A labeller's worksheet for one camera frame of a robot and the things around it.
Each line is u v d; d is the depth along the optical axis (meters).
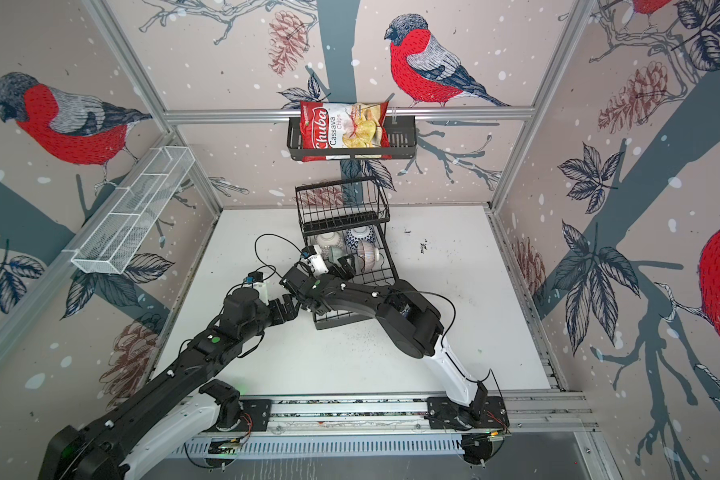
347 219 1.10
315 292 0.67
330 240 1.02
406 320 0.52
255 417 0.73
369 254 0.94
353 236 1.04
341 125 0.88
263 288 0.74
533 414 0.75
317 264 0.81
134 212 0.78
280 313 0.72
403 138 0.95
